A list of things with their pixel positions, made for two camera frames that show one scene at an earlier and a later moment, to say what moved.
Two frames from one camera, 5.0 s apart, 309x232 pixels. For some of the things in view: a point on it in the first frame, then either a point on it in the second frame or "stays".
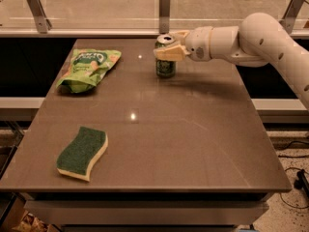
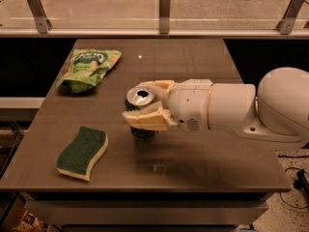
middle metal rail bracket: [164, 12] stays
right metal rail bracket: [293, 11] stays
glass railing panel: [136, 7] stays
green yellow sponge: [75, 158] stays
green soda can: [164, 69] to [135, 100]
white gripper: [198, 43] to [190, 103]
